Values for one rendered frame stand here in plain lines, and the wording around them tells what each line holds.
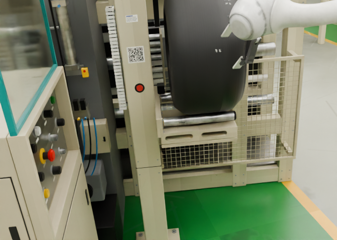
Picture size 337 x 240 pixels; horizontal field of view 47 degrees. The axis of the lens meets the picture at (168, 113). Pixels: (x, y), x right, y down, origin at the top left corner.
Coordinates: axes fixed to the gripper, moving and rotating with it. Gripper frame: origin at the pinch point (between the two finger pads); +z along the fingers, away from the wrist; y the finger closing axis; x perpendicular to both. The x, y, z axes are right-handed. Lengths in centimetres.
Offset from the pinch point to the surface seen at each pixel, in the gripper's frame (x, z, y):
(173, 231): 9, 134, 42
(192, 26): -6.2, 10.2, -18.5
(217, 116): 12.8, 45.9, 5.7
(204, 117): 6.9, 47.7, 4.6
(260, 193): 78, 135, 30
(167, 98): 1, 70, -18
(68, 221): -60, 39, 41
